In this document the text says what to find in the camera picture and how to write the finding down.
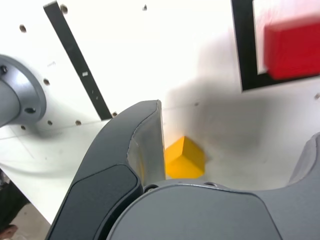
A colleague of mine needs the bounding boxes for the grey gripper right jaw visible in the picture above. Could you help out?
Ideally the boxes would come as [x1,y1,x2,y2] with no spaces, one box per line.
[104,132,320,240]

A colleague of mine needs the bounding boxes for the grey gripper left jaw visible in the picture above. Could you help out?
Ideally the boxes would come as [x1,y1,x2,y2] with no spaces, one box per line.
[46,99,166,240]

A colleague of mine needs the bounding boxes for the yellow cube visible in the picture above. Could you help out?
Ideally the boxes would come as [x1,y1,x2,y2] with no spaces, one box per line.
[164,136,208,180]

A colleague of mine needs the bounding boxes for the red cube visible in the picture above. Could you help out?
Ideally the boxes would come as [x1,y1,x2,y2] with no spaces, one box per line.
[263,21,320,81]

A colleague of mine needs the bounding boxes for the black tape square outline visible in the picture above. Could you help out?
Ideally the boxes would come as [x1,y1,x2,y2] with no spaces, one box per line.
[231,0,320,94]

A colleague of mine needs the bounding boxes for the black tape strip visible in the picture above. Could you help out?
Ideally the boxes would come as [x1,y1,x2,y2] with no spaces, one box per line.
[42,1,112,120]

